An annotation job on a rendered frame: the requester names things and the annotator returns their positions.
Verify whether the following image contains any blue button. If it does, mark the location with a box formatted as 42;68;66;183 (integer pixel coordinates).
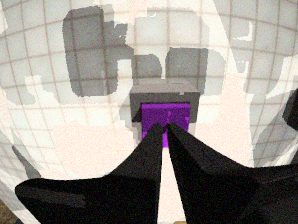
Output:
289;149;298;164

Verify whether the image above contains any purple button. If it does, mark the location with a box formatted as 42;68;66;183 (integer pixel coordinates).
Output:
129;83;201;151

